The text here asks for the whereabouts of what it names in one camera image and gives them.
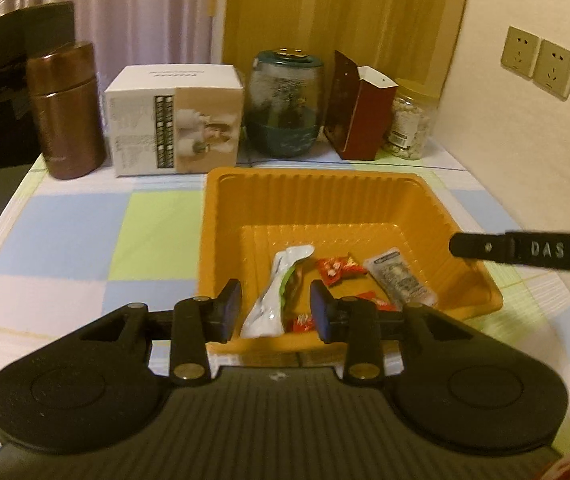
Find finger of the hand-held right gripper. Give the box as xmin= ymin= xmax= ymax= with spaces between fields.
xmin=449 ymin=230 xmax=512 ymax=265

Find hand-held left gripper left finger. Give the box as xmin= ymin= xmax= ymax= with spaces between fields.
xmin=65 ymin=279 xmax=243 ymax=386

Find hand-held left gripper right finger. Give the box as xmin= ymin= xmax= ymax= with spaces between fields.
xmin=310 ymin=280 xmax=483 ymax=386

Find white and green snack packet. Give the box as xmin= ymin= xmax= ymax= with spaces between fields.
xmin=240 ymin=244 xmax=315 ymax=339

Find large red candy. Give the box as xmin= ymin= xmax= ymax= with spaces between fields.
xmin=316 ymin=255 xmax=368 ymax=287

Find grey printed snack packet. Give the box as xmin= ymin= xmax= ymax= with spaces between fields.
xmin=363 ymin=246 xmax=438 ymax=309

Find orange plastic tray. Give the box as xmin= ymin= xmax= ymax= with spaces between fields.
xmin=197 ymin=166 xmax=504 ymax=356

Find clear plastic jar of nuts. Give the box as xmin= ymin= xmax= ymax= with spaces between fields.
xmin=381 ymin=78 xmax=438 ymax=160

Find dark red open carton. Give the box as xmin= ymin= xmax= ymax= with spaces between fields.
xmin=325 ymin=50 xmax=399 ymax=162

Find glass jar with teal base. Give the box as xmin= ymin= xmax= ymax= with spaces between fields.
xmin=242 ymin=48 xmax=325 ymax=157

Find white cardboard box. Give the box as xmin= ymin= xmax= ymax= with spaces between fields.
xmin=103 ymin=64 xmax=246 ymax=178

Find brown metal thermos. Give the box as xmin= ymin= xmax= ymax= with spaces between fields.
xmin=26 ymin=41 xmax=106 ymax=181

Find yellow curtain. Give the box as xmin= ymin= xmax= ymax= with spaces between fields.
xmin=222 ymin=0 xmax=473 ymax=111

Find pink sheer curtain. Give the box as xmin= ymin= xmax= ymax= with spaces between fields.
xmin=0 ymin=0 xmax=228 ymax=96

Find beige wall socket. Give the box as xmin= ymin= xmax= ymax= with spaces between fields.
xmin=534 ymin=38 xmax=570 ymax=101
xmin=501 ymin=26 xmax=542 ymax=79

